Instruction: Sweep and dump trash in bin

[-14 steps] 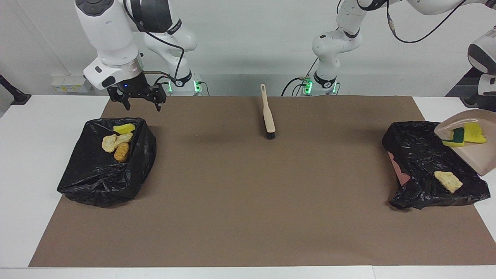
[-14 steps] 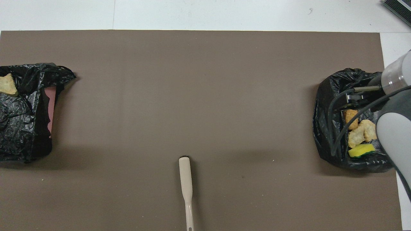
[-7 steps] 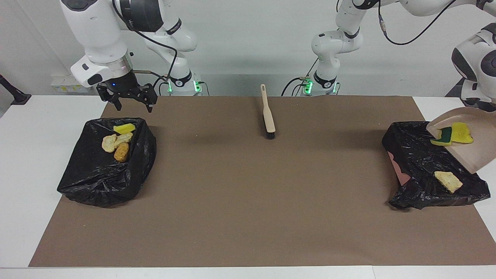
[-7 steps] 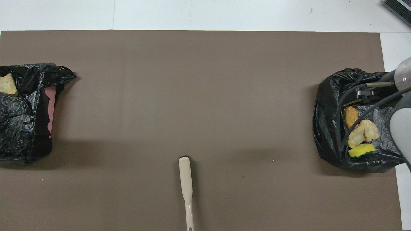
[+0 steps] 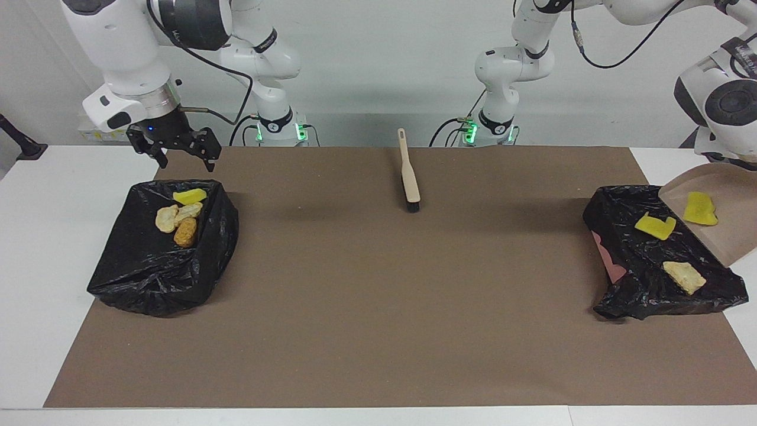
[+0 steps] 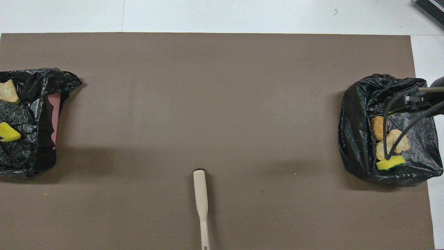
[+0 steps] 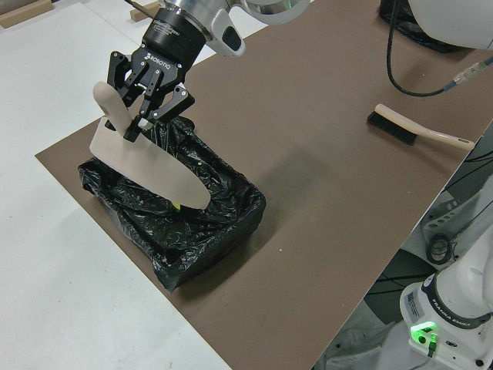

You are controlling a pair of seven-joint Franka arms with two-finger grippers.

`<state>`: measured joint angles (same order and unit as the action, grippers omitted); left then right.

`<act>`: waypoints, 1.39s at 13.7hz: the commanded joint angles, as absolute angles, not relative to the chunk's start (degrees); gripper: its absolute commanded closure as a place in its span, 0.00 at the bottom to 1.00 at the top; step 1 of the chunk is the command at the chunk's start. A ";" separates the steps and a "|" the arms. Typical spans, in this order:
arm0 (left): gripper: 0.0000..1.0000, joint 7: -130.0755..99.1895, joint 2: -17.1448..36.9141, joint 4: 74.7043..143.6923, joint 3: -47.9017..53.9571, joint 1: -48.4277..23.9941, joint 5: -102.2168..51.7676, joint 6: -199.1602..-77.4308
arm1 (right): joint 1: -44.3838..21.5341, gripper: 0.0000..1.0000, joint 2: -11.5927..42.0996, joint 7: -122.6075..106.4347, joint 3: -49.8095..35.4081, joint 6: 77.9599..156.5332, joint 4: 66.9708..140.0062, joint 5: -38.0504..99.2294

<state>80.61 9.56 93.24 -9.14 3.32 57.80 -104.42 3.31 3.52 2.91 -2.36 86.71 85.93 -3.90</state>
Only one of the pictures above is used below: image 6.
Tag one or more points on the yellow green sponge piece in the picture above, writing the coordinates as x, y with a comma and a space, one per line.
395, 162

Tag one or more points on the orange striped toy croissant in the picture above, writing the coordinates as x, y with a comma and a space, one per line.
404, 146
7, 92

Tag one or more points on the dark ribbed grille device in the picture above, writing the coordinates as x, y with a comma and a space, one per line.
432, 8

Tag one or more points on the brown table mat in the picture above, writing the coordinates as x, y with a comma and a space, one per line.
208, 86

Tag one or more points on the pale yellow toy pastry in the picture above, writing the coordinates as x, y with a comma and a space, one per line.
380, 151

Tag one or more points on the beige brush with black bristles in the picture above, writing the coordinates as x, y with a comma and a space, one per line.
200, 187

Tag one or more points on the pink bin box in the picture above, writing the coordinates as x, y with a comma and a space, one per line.
53, 111

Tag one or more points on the plain yellow sponge piece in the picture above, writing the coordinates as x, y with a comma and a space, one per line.
7, 132

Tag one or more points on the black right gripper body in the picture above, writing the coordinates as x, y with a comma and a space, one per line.
426, 100

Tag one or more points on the brown cracked toy bread roll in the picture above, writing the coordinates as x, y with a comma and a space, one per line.
376, 126

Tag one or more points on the black trash bag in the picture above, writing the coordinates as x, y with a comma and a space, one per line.
357, 139
31, 90

